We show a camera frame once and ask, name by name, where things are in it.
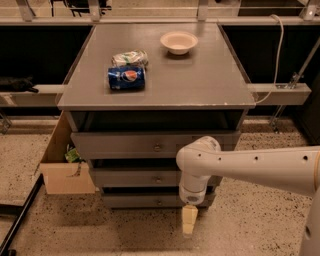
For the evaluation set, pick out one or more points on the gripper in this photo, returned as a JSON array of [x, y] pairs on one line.
[[191, 198]]

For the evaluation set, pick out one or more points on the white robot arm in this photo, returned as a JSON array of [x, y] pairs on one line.
[[291, 169]]

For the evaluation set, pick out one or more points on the grey top drawer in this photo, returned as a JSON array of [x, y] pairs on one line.
[[130, 145]]

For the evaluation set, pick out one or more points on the grey drawer cabinet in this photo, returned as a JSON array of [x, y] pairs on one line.
[[202, 90]]

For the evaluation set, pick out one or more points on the green packet in box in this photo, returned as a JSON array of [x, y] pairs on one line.
[[72, 156]]

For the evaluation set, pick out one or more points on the cardboard box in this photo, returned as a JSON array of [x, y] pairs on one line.
[[61, 176]]

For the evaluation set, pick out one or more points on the blue pepsi can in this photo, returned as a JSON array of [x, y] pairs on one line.
[[126, 77]]

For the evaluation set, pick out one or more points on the crushed green white can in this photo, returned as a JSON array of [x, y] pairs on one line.
[[134, 58]]

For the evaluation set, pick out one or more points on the black floor bar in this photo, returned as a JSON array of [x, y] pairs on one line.
[[18, 212]]

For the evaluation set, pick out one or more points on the white bowl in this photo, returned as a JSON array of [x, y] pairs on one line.
[[179, 42]]

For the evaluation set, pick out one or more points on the black object on ledge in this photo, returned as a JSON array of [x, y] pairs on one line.
[[17, 84]]

